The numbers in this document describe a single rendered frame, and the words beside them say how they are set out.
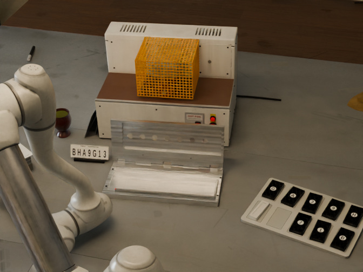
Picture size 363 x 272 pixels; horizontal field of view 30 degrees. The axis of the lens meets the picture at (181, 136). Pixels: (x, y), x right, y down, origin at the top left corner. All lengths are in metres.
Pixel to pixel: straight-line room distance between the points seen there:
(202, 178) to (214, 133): 0.18
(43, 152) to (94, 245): 0.48
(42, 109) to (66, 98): 1.25
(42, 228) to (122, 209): 0.72
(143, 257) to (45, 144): 0.45
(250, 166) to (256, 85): 0.62
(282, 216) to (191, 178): 0.39
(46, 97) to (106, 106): 0.87
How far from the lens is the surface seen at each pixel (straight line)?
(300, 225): 2.44
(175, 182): 2.60
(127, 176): 2.64
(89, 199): 2.31
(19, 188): 1.86
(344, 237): 2.42
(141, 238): 2.41
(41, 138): 2.02
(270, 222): 2.45
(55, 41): 3.71
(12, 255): 2.44
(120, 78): 2.92
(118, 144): 2.66
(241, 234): 2.41
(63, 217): 2.32
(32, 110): 1.92
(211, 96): 2.76
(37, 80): 1.91
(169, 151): 2.63
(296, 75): 3.31
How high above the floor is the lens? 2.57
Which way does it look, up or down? 36 degrees down
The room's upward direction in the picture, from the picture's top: 2 degrees counter-clockwise
